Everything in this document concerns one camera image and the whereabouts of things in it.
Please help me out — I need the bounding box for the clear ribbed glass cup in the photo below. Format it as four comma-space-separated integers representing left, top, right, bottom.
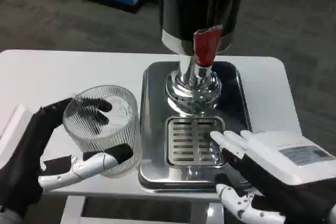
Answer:
62, 84, 142, 179

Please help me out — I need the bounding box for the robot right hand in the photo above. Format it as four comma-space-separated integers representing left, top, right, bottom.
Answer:
209, 129, 336, 224

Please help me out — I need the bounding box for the black and chrome drink dispenser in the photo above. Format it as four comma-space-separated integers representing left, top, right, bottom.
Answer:
156, 0, 246, 116

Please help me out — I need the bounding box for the red dispenser tap handle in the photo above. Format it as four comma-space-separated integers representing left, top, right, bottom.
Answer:
193, 24, 223, 67

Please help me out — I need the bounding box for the slotted steel drip grid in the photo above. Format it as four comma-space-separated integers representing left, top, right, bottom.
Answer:
164, 115, 228, 168

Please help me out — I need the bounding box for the steel drip tray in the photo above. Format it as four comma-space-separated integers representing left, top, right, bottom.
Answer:
138, 60, 253, 190

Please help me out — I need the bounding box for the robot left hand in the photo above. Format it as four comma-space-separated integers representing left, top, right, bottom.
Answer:
0, 97, 134, 216

